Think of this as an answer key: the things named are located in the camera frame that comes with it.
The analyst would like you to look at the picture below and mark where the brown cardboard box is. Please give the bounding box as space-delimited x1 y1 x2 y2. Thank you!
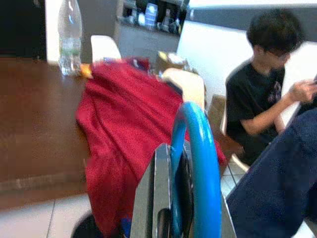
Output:
208 95 227 134

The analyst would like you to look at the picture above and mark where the person in black shirt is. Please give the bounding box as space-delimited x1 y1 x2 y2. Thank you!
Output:
224 8 317 166

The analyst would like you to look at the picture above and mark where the brown wooden table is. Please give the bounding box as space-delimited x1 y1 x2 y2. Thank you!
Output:
0 57 92 211

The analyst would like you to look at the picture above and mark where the navy blue garment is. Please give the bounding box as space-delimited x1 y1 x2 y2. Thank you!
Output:
226 106 317 238

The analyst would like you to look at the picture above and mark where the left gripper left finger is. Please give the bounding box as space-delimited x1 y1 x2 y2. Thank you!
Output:
130 143 174 238

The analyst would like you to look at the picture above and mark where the clear plastic water bottle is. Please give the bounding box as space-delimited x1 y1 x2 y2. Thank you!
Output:
58 0 83 76

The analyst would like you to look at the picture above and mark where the yellow cloth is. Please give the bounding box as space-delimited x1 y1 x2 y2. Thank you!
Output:
80 63 94 79

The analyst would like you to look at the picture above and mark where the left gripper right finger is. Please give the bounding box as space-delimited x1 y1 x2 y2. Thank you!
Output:
180 143 236 238

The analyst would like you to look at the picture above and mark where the blue plastic clothes hanger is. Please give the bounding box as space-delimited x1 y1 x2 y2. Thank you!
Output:
169 101 222 238

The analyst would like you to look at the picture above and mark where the patterned crumpled bag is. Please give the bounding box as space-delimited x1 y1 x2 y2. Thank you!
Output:
157 51 191 72

